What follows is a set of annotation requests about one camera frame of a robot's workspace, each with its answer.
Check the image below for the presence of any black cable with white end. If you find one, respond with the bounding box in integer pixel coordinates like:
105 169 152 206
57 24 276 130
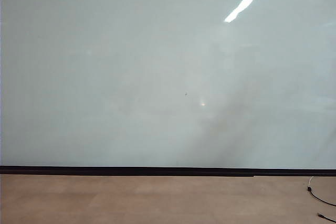
307 176 336 207

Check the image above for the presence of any black whiteboard bottom rail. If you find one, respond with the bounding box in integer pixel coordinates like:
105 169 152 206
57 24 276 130
0 165 336 177

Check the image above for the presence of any large white glass whiteboard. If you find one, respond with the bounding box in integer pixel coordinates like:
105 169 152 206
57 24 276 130
0 0 336 169

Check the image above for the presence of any black cable with plug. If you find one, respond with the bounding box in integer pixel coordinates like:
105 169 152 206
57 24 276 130
317 212 336 223

